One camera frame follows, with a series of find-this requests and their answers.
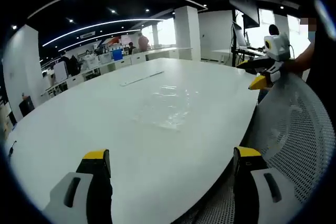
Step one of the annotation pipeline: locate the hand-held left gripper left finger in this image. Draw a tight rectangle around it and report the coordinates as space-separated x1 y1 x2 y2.
43 149 113 224

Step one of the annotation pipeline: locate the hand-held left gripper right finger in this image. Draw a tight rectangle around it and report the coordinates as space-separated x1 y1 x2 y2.
232 145 302 224

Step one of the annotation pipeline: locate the clear plastic bag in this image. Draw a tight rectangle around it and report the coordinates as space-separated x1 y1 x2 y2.
133 84 202 133

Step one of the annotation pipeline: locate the open laptop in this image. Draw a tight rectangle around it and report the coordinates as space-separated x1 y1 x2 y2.
232 21 257 51

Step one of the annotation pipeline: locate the person's black shirt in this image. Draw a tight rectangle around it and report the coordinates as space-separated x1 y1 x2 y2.
306 0 336 99

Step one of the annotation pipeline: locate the white mesh office chair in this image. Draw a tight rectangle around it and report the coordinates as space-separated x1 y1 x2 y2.
181 73 336 224

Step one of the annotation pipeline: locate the long white strip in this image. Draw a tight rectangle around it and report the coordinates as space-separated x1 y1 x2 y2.
120 70 165 87

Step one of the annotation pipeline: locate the blue storage box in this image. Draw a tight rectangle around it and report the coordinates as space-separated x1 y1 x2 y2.
112 49 124 62

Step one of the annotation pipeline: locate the black cable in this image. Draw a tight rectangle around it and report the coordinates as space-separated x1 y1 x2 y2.
8 141 18 157

